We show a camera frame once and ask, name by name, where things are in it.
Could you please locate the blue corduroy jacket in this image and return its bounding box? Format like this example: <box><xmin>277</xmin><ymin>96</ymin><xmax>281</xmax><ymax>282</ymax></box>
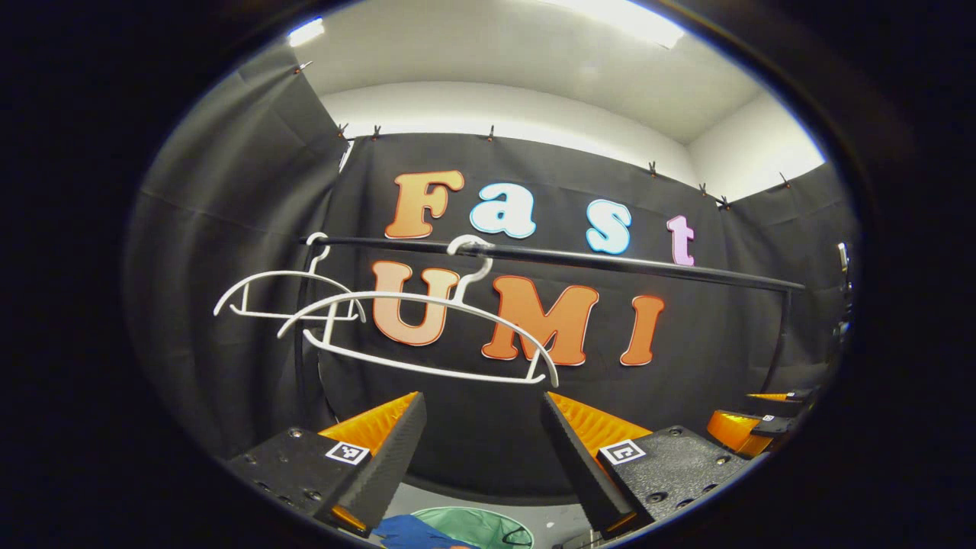
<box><xmin>372</xmin><ymin>514</ymin><xmax>481</xmax><ymax>549</ymax></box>

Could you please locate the black backdrop cloth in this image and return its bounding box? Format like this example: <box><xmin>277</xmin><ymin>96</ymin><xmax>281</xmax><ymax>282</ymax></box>
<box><xmin>126</xmin><ymin>46</ymin><xmax>859</xmax><ymax>504</ymax></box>

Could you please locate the black clothes rail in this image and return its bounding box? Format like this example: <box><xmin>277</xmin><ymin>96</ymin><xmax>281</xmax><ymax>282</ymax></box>
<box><xmin>299</xmin><ymin>235</ymin><xmax>805</xmax><ymax>397</ymax></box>

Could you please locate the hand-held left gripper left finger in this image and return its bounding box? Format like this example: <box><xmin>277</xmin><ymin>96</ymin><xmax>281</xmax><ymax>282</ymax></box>
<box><xmin>223</xmin><ymin>392</ymin><xmax>428</xmax><ymax>539</ymax></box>

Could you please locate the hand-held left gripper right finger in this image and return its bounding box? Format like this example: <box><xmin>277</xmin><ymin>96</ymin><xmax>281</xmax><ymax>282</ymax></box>
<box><xmin>540</xmin><ymin>392</ymin><xmax>756</xmax><ymax>541</ymax></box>

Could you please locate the white plastic hanger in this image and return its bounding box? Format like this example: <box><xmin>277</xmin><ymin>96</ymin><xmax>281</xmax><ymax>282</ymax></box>
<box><xmin>213</xmin><ymin>233</ymin><xmax>367</xmax><ymax>321</ymax></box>
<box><xmin>277</xmin><ymin>235</ymin><xmax>561</xmax><ymax>388</ymax></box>

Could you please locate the small ceiling light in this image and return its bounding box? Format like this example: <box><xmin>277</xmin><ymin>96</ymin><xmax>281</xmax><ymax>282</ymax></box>
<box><xmin>288</xmin><ymin>17</ymin><xmax>326</xmax><ymax>48</ymax></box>

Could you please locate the row of black backdrop clips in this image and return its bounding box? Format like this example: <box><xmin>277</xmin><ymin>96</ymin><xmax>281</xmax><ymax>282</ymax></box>
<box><xmin>294</xmin><ymin>61</ymin><xmax>794</xmax><ymax>210</ymax></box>

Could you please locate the green laundry hamper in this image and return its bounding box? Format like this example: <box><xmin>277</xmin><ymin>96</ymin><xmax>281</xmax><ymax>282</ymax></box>
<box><xmin>412</xmin><ymin>506</ymin><xmax>535</xmax><ymax>549</ymax></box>

